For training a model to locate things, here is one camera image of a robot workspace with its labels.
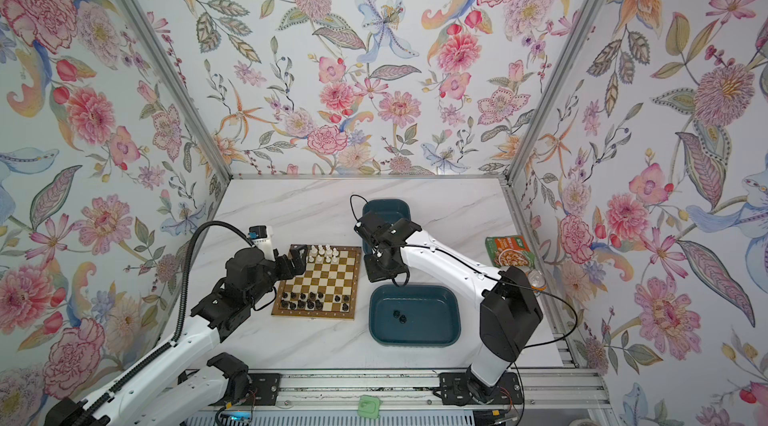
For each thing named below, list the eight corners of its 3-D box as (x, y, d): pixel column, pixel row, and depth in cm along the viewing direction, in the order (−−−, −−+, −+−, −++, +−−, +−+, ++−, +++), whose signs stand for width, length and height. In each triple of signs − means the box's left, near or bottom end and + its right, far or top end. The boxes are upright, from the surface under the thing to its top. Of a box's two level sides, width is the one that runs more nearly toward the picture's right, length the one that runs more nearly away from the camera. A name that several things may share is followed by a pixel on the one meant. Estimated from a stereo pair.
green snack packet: (492, 268, 99) (494, 264, 97) (485, 239, 106) (486, 235, 104) (534, 268, 99) (537, 264, 97) (524, 239, 106) (526, 235, 104)
